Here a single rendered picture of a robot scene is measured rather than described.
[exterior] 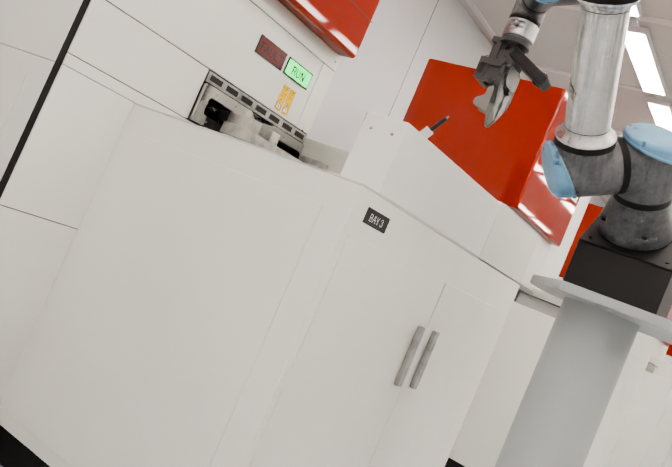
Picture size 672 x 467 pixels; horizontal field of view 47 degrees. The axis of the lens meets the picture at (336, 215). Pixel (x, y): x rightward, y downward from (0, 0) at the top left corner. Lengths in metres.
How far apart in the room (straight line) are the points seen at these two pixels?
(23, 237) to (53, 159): 0.17
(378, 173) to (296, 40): 0.77
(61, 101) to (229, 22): 0.47
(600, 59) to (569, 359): 0.60
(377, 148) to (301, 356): 0.40
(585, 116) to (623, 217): 0.26
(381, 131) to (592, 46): 0.40
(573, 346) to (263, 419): 0.65
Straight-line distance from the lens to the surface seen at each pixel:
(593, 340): 1.64
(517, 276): 2.16
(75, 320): 1.69
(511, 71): 1.81
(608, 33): 1.45
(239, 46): 1.93
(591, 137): 1.53
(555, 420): 1.64
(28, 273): 1.72
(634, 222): 1.66
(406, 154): 1.43
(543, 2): 1.78
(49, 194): 1.68
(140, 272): 1.59
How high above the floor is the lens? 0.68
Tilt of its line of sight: 3 degrees up
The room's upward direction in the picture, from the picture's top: 23 degrees clockwise
